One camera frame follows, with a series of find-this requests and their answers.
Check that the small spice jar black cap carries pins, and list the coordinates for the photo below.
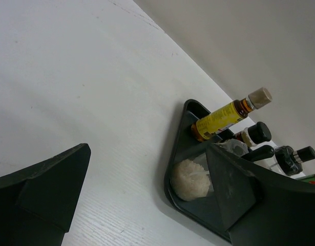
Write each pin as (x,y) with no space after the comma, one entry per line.
(254,135)

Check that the yellow label bottle beige cap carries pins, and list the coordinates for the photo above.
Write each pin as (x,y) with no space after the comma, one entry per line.
(230,114)

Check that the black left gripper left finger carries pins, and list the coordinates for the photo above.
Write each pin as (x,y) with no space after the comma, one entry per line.
(37,203)

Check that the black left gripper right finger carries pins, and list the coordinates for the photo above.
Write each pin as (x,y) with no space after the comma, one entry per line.
(258,206)

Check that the glass shaker with white powder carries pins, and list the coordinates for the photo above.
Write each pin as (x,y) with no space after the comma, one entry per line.
(290,161)

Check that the black plastic tray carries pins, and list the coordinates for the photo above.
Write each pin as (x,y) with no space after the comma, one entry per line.
(203,211)

